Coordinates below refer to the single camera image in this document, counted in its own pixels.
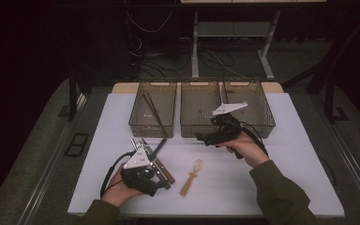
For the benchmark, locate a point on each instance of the black rectangular floor frame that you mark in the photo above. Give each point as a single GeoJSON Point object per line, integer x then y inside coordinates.
{"type": "Point", "coordinates": [76, 153]}

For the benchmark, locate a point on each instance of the black metal stand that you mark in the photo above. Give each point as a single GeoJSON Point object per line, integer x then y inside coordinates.
{"type": "Point", "coordinates": [72, 100]}
{"type": "Point", "coordinates": [329, 100]}

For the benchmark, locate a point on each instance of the person's left hand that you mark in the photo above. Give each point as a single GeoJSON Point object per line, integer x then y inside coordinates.
{"type": "Point", "coordinates": [115, 192]}

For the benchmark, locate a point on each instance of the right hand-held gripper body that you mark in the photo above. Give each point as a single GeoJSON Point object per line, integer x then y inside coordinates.
{"type": "Point", "coordinates": [229, 132]}

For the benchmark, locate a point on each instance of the person's right hand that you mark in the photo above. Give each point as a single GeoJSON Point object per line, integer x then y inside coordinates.
{"type": "Point", "coordinates": [250, 151]}

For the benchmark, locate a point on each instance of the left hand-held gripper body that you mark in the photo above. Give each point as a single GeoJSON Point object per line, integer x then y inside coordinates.
{"type": "Point", "coordinates": [137, 162]}

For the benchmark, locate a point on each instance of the metal floor rail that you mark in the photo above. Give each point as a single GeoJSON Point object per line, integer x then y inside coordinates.
{"type": "Point", "coordinates": [356, 168]}
{"type": "Point", "coordinates": [45, 178]}

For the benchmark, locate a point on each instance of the translucent brown plastic basket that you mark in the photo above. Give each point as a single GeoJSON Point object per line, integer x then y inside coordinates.
{"type": "Point", "coordinates": [259, 106]}
{"type": "Point", "coordinates": [162, 106]}
{"type": "Point", "coordinates": [197, 106]}

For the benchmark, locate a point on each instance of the white metal desk frame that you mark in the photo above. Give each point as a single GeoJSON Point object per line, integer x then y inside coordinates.
{"type": "Point", "coordinates": [195, 47]}

